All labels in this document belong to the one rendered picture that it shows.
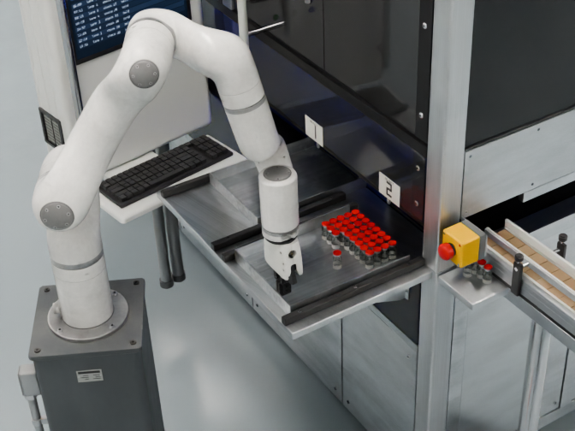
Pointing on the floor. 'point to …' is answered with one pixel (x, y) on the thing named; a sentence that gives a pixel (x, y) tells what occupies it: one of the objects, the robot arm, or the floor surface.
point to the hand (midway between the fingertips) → (283, 286)
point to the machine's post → (442, 201)
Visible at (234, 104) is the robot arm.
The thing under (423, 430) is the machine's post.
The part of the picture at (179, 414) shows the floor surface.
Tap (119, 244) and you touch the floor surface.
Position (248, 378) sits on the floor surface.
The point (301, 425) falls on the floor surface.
